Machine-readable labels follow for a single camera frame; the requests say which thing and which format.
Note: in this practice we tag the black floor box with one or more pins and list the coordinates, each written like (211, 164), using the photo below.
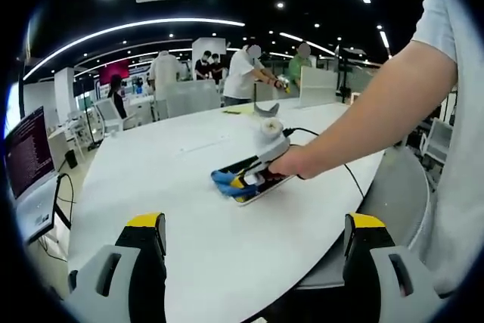
(71, 158)

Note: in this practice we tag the white office chair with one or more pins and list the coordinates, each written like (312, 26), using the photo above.
(109, 113)
(436, 139)

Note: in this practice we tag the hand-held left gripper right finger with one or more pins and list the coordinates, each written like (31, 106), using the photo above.
(393, 277)

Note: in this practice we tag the blue cleaning cloth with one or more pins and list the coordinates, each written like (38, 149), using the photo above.
(223, 183)

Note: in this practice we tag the dark curved headrest piece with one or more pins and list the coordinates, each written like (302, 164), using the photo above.
(266, 111)

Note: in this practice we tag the person's right hand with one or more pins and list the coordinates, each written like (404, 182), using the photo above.
(298, 162)

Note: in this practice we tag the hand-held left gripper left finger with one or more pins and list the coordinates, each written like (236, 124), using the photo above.
(113, 274)

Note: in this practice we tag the yellow paper pad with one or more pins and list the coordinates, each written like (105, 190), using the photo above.
(236, 111)

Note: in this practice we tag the dark computer monitor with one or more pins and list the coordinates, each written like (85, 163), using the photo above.
(30, 156)

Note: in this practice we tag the black tripod stand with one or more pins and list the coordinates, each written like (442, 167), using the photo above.
(346, 73)

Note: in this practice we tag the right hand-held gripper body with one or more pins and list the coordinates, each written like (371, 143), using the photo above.
(270, 141)

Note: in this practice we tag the white desk partition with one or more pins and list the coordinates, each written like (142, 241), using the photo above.
(317, 86)

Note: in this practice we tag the grey round-backed chair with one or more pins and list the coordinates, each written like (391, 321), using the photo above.
(401, 202)

